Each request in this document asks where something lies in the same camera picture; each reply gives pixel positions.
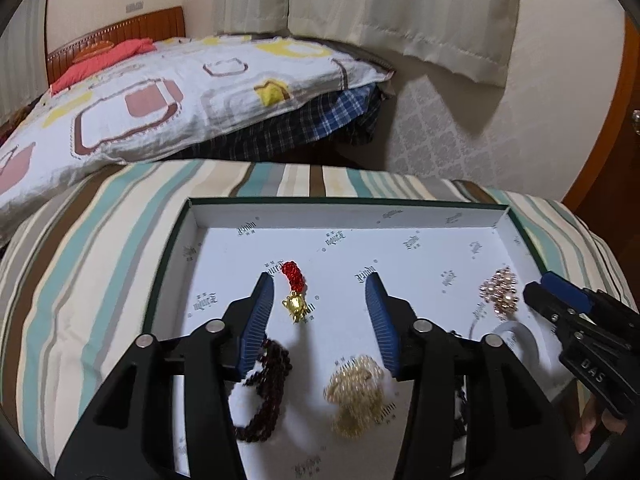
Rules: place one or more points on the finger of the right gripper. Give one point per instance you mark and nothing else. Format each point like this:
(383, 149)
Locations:
(564, 319)
(579, 299)

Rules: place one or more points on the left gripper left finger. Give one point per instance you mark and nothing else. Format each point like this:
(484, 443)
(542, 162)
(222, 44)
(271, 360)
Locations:
(127, 430)

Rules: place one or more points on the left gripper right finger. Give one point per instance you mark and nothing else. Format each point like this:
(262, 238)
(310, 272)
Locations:
(513, 432)

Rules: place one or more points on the white jade bangle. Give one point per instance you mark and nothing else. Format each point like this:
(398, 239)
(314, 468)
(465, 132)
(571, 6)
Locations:
(520, 340)

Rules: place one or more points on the pearl flower brooch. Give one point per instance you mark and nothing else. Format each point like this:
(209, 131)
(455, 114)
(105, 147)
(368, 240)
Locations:
(501, 293)

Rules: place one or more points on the small red gold charm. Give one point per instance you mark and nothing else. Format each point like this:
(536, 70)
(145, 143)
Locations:
(295, 303)

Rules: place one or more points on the black gourd pendant tassel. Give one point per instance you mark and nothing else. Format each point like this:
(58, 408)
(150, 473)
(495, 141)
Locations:
(460, 411)

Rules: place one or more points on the green jewelry tray box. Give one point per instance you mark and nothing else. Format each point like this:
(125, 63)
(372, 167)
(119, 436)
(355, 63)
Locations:
(434, 255)

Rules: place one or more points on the right hand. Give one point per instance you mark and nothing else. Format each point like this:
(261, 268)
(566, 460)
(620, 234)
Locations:
(593, 415)

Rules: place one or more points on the wooden door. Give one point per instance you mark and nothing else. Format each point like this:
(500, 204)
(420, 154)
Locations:
(606, 192)

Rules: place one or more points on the striped tablecloth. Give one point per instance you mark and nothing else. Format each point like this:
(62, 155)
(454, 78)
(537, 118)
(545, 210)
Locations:
(77, 275)

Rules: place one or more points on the door lock knob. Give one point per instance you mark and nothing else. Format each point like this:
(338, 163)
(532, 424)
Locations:
(635, 120)

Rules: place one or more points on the right white curtain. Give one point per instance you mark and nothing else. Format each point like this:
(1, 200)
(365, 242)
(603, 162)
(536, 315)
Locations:
(472, 38)

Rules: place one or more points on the bed with patterned quilt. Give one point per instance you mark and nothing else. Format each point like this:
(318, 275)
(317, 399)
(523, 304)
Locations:
(155, 104)

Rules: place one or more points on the pink pillow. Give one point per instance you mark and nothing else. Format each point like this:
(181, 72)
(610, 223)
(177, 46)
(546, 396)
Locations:
(96, 62)

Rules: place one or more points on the orange cushion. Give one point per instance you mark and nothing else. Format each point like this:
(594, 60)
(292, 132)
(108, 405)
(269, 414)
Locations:
(93, 50)

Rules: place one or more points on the left window curtain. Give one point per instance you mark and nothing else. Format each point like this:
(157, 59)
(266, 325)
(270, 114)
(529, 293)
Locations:
(23, 58)

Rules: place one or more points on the wooden headboard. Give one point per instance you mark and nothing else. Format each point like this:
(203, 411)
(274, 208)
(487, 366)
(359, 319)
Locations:
(157, 25)

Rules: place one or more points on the wall power outlet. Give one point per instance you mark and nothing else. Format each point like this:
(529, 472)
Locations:
(134, 7)

